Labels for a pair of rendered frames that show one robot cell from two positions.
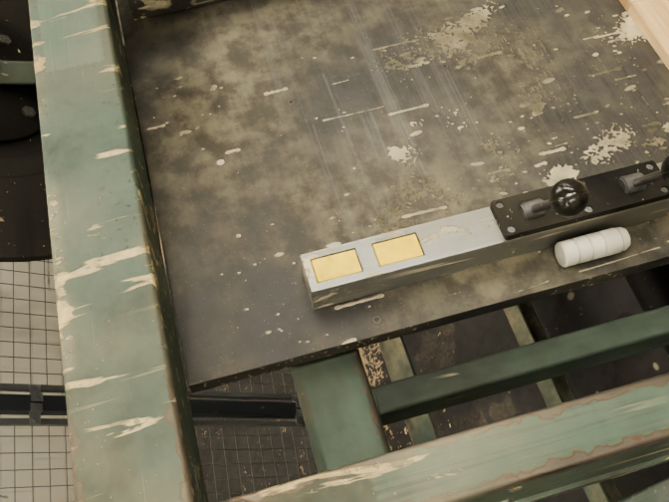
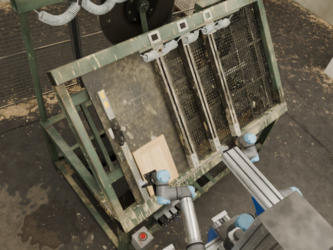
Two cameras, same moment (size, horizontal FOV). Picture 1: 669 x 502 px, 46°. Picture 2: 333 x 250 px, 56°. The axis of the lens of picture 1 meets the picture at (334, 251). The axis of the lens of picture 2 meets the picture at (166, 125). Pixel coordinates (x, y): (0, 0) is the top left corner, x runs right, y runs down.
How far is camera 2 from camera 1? 1.43 m
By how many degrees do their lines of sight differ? 13
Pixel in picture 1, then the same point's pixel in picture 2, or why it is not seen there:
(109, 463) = (67, 70)
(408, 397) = (83, 108)
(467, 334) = not seen: hidden behind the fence
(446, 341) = not seen: hidden behind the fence
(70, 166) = (112, 51)
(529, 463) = (76, 126)
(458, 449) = (77, 116)
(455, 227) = (111, 112)
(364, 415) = (80, 101)
